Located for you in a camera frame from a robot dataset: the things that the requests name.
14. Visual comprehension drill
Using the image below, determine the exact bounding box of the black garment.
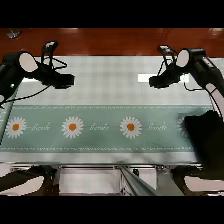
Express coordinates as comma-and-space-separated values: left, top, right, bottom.
182, 110, 224, 172

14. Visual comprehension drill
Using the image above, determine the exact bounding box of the black cable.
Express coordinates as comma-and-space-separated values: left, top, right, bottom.
182, 79, 205, 93
0, 83, 53, 107

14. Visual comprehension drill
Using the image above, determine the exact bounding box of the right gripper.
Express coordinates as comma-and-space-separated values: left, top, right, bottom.
148, 70, 182, 90

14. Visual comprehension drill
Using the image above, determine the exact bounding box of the silver frame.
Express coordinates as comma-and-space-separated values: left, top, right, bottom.
0, 162, 224, 197

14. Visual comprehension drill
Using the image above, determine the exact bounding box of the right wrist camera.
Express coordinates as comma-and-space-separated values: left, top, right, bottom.
157, 45, 178, 66

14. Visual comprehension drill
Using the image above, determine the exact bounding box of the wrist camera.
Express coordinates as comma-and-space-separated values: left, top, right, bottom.
40, 40, 60, 68
157, 45, 178, 66

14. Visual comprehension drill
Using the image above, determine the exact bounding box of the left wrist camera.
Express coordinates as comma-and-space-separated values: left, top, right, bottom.
40, 40, 60, 68

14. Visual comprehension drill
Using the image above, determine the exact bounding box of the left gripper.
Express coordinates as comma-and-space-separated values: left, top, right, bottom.
49, 72, 76, 90

